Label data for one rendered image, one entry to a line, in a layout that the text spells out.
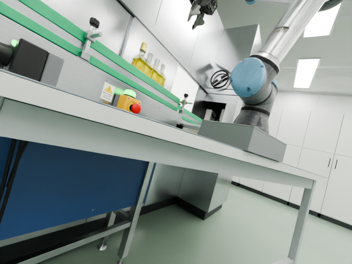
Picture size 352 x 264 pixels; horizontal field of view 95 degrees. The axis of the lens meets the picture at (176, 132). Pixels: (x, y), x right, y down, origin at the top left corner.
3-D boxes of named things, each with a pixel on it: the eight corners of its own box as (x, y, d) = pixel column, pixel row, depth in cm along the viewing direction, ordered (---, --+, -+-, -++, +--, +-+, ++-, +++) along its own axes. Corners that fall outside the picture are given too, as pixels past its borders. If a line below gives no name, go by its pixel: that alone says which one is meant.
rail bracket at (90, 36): (86, 64, 52) (99, 25, 52) (99, 63, 48) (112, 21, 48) (73, 57, 48) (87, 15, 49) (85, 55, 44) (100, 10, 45)
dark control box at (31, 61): (42, 90, 43) (52, 61, 43) (54, 92, 38) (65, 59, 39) (-2, 76, 36) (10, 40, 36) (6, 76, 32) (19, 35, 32)
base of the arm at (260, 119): (273, 141, 68) (279, 119, 68) (259, 131, 58) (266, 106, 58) (240, 134, 79) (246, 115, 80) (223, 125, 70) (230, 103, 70)
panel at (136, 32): (188, 116, 165) (197, 85, 167) (190, 117, 164) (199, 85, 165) (114, 74, 91) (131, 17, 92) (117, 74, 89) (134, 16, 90)
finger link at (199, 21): (198, 31, 86) (206, 12, 83) (190, 29, 89) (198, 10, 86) (201, 34, 89) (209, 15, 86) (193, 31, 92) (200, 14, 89)
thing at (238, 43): (221, 116, 245) (237, 61, 249) (247, 120, 224) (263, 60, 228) (204, 100, 187) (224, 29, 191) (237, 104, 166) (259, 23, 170)
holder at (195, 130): (179, 136, 120) (182, 126, 121) (213, 145, 105) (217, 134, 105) (166, 132, 106) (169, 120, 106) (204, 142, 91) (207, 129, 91)
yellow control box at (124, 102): (124, 117, 66) (130, 100, 66) (136, 120, 61) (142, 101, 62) (109, 112, 60) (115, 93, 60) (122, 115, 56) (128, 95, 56)
